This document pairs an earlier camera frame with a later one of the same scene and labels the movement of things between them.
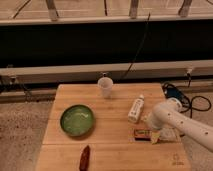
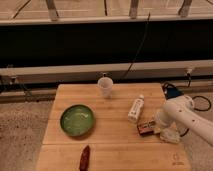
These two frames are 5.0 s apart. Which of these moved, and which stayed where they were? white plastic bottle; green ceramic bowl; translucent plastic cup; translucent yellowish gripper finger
Moved: translucent yellowish gripper finger
Stayed: translucent plastic cup; white plastic bottle; green ceramic bowl
